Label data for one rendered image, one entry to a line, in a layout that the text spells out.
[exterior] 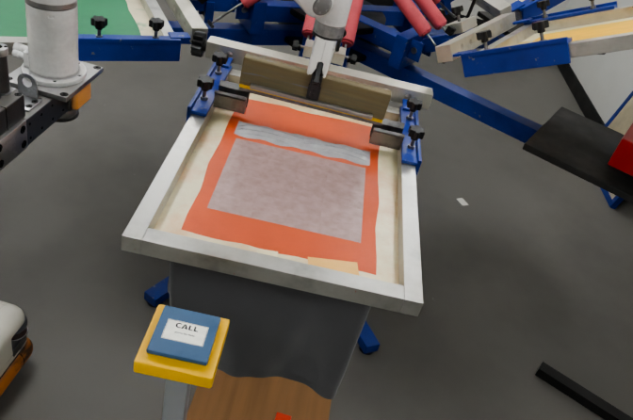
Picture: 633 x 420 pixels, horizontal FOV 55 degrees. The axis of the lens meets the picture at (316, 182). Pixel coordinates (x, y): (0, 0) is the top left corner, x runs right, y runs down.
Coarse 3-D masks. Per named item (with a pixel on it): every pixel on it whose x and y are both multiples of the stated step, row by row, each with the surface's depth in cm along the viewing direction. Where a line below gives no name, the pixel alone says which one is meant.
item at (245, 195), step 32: (288, 128) 166; (224, 160) 147; (256, 160) 150; (288, 160) 153; (224, 192) 137; (256, 192) 140; (288, 192) 142; (192, 224) 127; (224, 224) 129; (256, 224) 131
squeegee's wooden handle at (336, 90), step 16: (256, 64) 153; (272, 64) 153; (288, 64) 155; (240, 80) 156; (256, 80) 156; (272, 80) 155; (288, 80) 155; (304, 80) 154; (336, 80) 154; (304, 96) 157; (320, 96) 156; (336, 96) 156; (352, 96) 155; (368, 96) 155; (384, 96) 154; (368, 112) 157; (384, 112) 157
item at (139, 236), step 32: (192, 128) 149; (160, 192) 127; (416, 192) 147; (128, 224) 117; (416, 224) 137; (160, 256) 117; (192, 256) 116; (224, 256) 116; (256, 256) 118; (416, 256) 128; (320, 288) 117; (352, 288) 116; (384, 288) 118; (416, 288) 120
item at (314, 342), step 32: (192, 288) 134; (224, 288) 132; (256, 288) 131; (288, 288) 130; (256, 320) 137; (288, 320) 136; (320, 320) 136; (352, 320) 134; (224, 352) 146; (256, 352) 144; (288, 352) 144; (320, 352) 143; (352, 352) 141; (320, 384) 149
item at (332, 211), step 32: (320, 128) 169; (352, 128) 173; (320, 160) 156; (320, 192) 145; (352, 192) 148; (288, 224) 133; (320, 224) 135; (352, 224) 138; (320, 256) 127; (352, 256) 129
